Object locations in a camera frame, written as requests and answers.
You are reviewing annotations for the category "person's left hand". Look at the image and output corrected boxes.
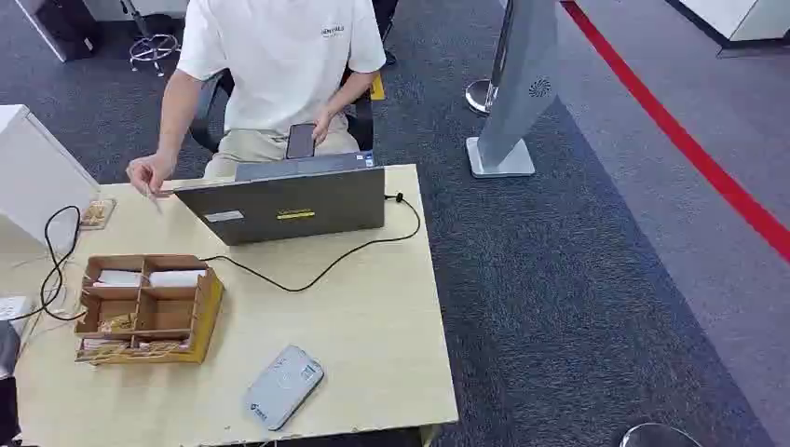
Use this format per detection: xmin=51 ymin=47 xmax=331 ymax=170
xmin=310 ymin=109 xmax=336 ymax=147

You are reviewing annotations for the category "person's right hand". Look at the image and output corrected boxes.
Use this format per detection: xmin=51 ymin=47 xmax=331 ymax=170
xmin=126 ymin=152 xmax=178 ymax=197

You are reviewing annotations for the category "black smartphone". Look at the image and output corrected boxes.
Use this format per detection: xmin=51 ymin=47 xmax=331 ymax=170
xmin=284 ymin=123 xmax=318 ymax=161

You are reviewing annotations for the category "small wooden tray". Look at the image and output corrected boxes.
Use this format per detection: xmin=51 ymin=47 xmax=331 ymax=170
xmin=79 ymin=197 xmax=117 ymax=231

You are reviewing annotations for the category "black office chair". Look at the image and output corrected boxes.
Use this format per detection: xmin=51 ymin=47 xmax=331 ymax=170
xmin=187 ymin=0 xmax=400 ymax=155

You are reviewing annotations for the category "person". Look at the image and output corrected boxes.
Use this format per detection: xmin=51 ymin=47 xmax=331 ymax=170
xmin=126 ymin=0 xmax=388 ymax=198

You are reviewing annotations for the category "grey laptop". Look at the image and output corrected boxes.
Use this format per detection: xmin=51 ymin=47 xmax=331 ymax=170
xmin=172 ymin=151 xmax=387 ymax=248

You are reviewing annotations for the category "white card stack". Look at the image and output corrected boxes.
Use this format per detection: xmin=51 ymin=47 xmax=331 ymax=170
xmin=147 ymin=269 xmax=208 ymax=290
xmin=92 ymin=269 xmax=143 ymax=290

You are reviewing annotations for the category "white cabinet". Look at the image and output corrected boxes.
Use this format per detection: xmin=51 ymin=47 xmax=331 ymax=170
xmin=0 ymin=103 xmax=102 ymax=255

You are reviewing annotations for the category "chrome stool base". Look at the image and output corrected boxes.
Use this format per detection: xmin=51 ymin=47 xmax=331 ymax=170
xmin=119 ymin=0 xmax=182 ymax=79

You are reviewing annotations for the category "wooden card box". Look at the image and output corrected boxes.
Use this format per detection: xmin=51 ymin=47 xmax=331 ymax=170
xmin=74 ymin=253 xmax=225 ymax=366

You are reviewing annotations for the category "printed card stack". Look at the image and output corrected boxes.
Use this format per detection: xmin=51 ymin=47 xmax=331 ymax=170
xmin=97 ymin=313 xmax=137 ymax=335

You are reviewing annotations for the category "chrome stanchion base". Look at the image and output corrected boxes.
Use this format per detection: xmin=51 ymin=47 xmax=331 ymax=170
xmin=464 ymin=78 xmax=498 ymax=116

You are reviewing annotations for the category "black cabinet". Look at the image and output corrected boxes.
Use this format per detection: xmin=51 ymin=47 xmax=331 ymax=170
xmin=13 ymin=0 xmax=103 ymax=63

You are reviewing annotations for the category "printed card row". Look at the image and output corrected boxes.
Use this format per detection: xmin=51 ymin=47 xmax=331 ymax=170
xmin=78 ymin=336 xmax=193 ymax=358

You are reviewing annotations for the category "white power strip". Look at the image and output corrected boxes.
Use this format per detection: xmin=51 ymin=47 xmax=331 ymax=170
xmin=0 ymin=295 xmax=34 ymax=322

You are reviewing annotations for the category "grey standing kiosk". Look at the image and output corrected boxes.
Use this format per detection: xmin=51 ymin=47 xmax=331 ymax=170
xmin=465 ymin=0 xmax=561 ymax=181

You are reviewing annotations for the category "grey card reader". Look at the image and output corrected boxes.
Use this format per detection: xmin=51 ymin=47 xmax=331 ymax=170
xmin=241 ymin=344 xmax=326 ymax=432

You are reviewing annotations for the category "dark grey equipment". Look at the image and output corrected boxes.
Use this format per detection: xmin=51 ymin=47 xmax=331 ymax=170
xmin=0 ymin=319 xmax=23 ymax=447

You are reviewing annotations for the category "red floor tape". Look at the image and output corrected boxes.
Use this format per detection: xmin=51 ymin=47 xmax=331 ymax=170
xmin=559 ymin=0 xmax=790 ymax=265

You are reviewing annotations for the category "white counter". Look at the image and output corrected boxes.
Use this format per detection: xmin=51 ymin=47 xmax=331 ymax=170
xmin=665 ymin=0 xmax=790 ymax=60

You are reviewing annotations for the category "black laptop power cable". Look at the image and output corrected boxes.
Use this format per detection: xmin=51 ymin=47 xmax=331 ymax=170
xmin=199 ymin=192 xmax=423 ymax=294

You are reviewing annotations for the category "black looped cable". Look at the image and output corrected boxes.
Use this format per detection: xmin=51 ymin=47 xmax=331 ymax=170
xmin=10 ymin=205 xmax=89 ymax=324

